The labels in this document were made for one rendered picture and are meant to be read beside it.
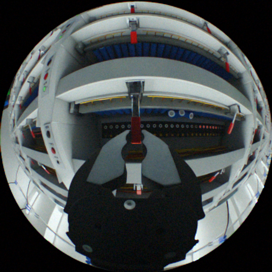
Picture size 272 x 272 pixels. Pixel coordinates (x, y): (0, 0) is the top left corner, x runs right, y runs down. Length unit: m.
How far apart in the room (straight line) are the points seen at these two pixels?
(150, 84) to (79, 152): 0.23
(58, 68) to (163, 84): 0.22
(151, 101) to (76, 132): 0.20
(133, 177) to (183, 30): 0.38
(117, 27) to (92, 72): 0.16
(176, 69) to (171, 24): 0.16
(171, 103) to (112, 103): 0.12
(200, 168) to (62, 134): 0.32
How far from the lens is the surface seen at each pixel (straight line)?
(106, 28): 0.28
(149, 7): 0.44
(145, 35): 0.27
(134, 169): 0.19
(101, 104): 0.21
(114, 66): 0.15
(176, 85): 0.16
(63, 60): 0.26
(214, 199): 0.65
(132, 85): 0.15
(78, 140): 0.27
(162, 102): 0.20
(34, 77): 0.50
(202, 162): 0.23
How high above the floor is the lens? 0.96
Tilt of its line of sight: 22 degrees up
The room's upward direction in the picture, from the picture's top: 178 degrees clockwise
